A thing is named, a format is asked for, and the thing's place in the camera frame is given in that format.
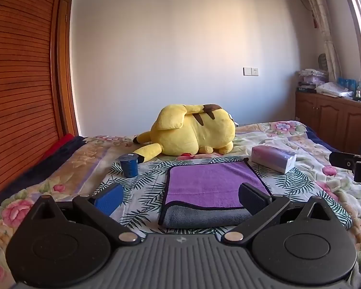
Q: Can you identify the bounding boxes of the yellow plush toy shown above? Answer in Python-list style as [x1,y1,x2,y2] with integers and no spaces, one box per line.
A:
[132,104,236,162]

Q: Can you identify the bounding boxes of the red cloth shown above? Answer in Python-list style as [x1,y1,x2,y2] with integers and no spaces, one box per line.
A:
[41,133,75,159]

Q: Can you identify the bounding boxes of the wooden louvered wardrobe door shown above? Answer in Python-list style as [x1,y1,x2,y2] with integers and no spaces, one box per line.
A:
[0,0,80,208]

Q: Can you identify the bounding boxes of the purple and grey towel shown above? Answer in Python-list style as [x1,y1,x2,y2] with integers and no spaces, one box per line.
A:
[158,157,273,229]

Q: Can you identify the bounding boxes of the wooden window frame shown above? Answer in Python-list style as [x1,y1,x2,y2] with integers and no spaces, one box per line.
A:
[338,0,361,83]

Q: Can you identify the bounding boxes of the white plastic bag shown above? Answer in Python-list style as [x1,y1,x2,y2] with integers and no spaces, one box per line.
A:
[315,81,354,98]

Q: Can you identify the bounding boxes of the pink tissue pack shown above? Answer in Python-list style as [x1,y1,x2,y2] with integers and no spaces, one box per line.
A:
[251,145,297,174]

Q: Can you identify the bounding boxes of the wooden cabinet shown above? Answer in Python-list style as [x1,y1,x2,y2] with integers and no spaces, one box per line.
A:
[295,92,361,154]

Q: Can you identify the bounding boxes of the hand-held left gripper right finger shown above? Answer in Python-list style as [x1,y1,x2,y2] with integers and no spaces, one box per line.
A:
[221,182,334,245]

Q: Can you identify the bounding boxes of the blue plastic cup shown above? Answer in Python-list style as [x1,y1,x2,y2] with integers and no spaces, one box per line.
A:
[120,153,139,178]

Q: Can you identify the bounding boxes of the beige curtain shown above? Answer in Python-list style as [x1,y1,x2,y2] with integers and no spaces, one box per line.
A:
[298,0,341,82]

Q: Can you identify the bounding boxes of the dark blue blanket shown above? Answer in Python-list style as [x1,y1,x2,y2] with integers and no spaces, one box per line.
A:
[0,135,88,211]

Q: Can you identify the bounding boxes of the stack of folded clothes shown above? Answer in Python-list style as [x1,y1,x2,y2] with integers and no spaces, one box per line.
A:
[297,69,328,93]

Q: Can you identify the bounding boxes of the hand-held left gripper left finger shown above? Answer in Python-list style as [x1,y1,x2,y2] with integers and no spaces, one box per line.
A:
[28,183,142,245]

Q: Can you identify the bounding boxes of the group of small bottles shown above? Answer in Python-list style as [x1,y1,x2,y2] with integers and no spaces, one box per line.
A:
[337,78,361,103]

